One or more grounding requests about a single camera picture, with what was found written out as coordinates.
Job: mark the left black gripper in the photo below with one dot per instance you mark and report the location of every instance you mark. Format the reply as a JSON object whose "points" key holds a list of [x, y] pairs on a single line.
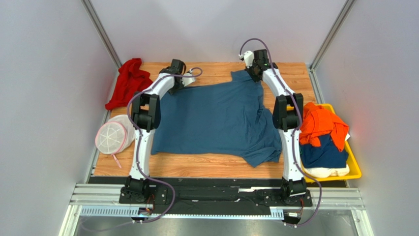
{"points": [[181, 85]]}

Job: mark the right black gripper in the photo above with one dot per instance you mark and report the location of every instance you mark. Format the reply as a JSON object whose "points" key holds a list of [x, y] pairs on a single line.
{"points": [[255, 73]]}

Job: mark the teal blue t shirt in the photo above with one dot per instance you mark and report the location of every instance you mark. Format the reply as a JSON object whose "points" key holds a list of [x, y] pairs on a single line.
{"points": [[228, 118]]}

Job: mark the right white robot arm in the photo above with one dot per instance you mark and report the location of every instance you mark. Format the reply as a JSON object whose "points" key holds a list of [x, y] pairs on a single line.
{"points": [[286, 118]]}

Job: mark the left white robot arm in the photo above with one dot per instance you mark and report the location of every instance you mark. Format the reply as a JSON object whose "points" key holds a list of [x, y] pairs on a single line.
{"points": [[145, 115]]}

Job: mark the red t shirt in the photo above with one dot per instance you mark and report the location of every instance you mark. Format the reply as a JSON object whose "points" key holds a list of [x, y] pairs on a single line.
{"points": [[130, 80]]}

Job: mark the white mesh laundry bag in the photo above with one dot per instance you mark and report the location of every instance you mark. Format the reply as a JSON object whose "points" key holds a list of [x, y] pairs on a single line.
{"points": [[115, 136]]}

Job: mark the orange t shirt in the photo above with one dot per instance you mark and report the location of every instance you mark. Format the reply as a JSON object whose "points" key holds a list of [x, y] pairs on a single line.
{"points": [[318, 121]]}

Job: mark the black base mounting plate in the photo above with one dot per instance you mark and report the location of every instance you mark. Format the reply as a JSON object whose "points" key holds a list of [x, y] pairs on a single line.
{"points": [[210, 196]]}

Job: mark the navy blue t shirt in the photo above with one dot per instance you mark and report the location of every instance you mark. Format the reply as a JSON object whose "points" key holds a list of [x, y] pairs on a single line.
{"points": [[327, 155]]}

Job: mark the white t shirt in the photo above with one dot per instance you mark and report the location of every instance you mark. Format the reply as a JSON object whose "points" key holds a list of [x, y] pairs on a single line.
{"points": [[320, 172]]}

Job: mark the yellow plastic bin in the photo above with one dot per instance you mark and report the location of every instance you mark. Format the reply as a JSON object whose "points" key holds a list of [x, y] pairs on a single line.
{"points": [[355, 171]]}

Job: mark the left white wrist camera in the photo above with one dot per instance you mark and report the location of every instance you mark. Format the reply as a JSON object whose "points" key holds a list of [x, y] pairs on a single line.
{"points": [[187, 79]]}

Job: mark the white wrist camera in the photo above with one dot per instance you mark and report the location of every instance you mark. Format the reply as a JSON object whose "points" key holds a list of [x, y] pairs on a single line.
{"points": [[187, 79], [248, 58]]}

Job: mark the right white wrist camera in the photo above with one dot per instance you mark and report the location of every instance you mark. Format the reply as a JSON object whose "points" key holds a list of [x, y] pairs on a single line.
{"points": [[248, 58]]}

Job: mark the aluminium frame rail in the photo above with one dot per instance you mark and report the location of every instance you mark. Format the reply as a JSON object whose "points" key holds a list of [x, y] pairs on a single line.
{"points": [[95, 210]]}

